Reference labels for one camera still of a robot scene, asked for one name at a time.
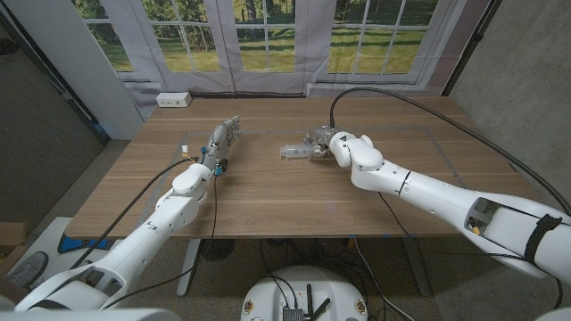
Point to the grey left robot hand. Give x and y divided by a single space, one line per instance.
220 138

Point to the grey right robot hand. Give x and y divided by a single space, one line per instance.
319 136

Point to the large clear plastic syringe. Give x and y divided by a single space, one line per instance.
294 151

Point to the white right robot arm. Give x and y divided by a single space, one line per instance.
446 196

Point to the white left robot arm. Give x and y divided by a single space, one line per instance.
147 232

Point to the black backdrop bottom bar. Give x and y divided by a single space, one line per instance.
250 94

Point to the printed window backdrop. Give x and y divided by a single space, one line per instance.
201 82

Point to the white power strip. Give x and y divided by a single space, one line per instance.
173 100

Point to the black round floor fan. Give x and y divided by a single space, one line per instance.
218 249

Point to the grey table leg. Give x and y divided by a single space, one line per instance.
189 267
419 272

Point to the white pillar panel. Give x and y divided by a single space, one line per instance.
80 58

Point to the white robot torso base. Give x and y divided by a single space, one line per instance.
267 294

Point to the black backdrop stand pole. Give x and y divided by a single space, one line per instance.
474 44
53 76

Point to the black radio module with antennas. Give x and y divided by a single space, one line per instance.
292 314

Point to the white floor board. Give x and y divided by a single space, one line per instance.
53 227

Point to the cardboard box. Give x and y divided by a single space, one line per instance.
11 236

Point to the grey sneaker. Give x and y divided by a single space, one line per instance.
29 269

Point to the person's leg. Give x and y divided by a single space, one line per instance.
11 292

